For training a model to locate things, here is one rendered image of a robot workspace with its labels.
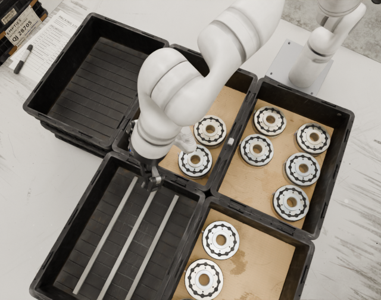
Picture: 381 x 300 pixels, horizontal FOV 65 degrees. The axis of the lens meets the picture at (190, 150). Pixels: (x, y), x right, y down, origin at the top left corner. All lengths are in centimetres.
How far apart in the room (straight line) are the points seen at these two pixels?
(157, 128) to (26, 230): 78
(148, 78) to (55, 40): 105
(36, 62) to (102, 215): 72
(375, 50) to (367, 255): 167
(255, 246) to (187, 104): 61
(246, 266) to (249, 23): 66
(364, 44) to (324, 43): 155
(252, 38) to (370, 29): 223
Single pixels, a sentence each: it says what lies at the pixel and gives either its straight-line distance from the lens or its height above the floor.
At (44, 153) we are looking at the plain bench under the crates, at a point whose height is 70.
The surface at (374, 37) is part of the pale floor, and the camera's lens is 259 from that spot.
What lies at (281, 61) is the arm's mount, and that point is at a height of 80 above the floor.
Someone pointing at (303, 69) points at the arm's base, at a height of 89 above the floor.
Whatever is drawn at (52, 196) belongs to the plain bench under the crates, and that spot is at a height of 70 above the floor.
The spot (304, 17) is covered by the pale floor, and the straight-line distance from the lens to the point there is 250.
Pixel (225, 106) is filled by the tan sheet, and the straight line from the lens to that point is 100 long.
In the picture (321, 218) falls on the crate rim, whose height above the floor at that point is 93.
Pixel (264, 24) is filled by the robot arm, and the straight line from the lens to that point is 42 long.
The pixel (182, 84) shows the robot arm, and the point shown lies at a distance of 37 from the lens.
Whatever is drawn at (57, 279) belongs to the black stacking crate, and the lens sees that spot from 95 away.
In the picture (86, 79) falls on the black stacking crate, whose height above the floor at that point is 83.
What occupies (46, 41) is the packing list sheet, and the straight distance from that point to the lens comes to 143.
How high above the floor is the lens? 171
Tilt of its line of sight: 71 degrees down
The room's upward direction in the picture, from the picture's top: 1 degrees clockwise
